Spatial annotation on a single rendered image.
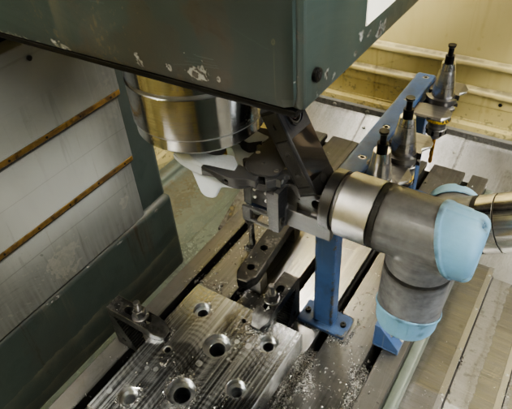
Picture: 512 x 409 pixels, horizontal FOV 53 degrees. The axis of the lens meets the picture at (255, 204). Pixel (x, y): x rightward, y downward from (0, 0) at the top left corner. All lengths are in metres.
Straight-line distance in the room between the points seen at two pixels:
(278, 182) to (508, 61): 1.08
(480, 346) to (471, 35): 0.80
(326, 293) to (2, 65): 0.68
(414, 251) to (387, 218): 0.04
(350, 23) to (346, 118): 1.33
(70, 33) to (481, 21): 1.20
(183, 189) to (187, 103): 1.37
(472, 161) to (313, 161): 1.10
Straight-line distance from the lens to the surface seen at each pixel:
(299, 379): 0.99
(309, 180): 0.57
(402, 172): 0.90
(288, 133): 0.55
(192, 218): 1.77
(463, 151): 1.67
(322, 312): 1.02
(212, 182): 0.63
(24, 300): 1.17
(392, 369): 1.01
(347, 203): 0.55
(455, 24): 1.56
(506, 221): 0.66
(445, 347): 1.23
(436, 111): 1.07
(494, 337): 1.32
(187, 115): 0.55
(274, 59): 0.38
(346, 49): 0.44
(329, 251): 0.89
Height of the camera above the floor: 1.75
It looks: 41 degrees down
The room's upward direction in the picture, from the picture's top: 4 degrees counter-clockwise
